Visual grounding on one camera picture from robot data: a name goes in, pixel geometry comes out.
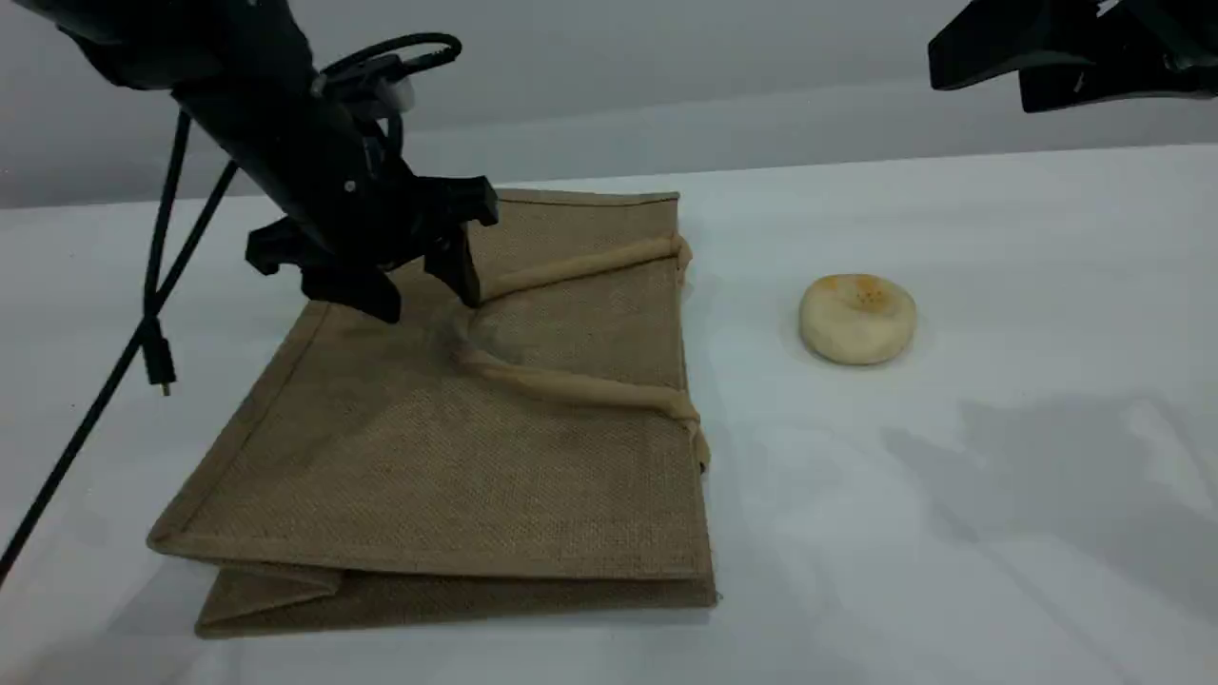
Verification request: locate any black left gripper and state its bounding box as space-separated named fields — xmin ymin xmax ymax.
xmin=245 ymin=143 xmax=501 ymax=325

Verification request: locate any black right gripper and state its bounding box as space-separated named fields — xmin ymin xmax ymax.
xmin=928 ymin=0 xmax=1218 ymax=114

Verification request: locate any brown jute tote bag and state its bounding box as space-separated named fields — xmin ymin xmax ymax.
xmin=146 ymin=187 xmax=719 ymax=638

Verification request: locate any round egg yolk pastry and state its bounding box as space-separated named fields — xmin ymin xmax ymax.
xmin=797 ymin=274 xmax=918 ymax=366

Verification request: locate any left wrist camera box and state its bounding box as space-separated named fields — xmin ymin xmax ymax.
xmin=324 ymin=57 xmax=420 ymax=120

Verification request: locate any black cable with loose plug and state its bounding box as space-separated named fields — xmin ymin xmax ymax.
xmin=141 ymin=109 xmax=191 ymax=398

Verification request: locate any long black left arm cable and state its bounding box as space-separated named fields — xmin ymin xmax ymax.
xmin=0 ymin=160 xmax=241 ymax=583

